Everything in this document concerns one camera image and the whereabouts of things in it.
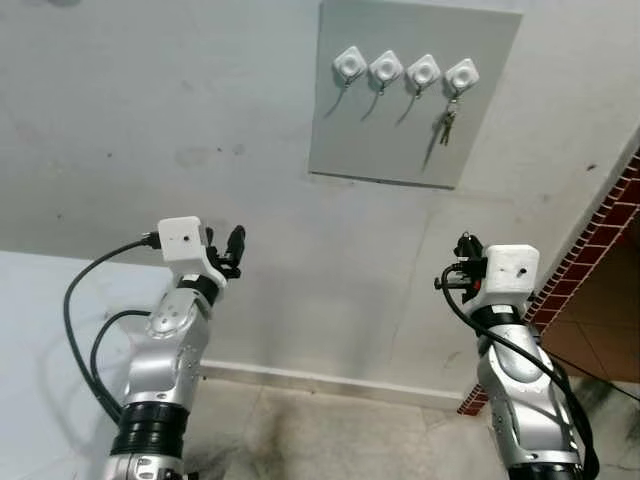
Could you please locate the grey wall board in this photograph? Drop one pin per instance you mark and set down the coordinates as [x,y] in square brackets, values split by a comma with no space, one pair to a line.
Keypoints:
[400,140]

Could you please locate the white baseboard strip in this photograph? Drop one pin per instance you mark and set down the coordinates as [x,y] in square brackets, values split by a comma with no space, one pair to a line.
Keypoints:
[330,380]

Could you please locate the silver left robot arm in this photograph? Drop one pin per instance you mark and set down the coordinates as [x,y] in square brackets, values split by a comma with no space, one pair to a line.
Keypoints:
[165,360]

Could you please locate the white wall hook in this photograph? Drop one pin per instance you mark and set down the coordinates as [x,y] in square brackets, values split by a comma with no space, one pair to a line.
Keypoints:
[461,75]
[350,65]
[386,69]
[423,72]

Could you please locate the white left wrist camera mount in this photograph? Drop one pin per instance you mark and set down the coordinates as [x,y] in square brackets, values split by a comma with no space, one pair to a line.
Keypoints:
[185,240]

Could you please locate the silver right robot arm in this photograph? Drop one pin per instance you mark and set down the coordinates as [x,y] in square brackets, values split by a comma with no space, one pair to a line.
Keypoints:
[525,400]

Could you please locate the silver key bunch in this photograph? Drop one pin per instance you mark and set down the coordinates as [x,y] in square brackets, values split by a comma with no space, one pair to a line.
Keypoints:
[447,125]

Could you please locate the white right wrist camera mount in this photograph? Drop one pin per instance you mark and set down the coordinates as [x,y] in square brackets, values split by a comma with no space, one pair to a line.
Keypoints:
[512,268]

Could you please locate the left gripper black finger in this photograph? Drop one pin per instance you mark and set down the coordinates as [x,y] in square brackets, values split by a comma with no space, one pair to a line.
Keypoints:
[210,238]
[237,242]

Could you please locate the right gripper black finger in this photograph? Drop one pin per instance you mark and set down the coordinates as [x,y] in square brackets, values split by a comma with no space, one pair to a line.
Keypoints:
[466,246]

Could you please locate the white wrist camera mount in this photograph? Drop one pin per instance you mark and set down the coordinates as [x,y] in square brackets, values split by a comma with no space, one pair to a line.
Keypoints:
[512,268]
[185,240]

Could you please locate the red brick tile strip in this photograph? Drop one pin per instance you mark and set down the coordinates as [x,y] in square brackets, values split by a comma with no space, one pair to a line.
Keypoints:
[590,235]

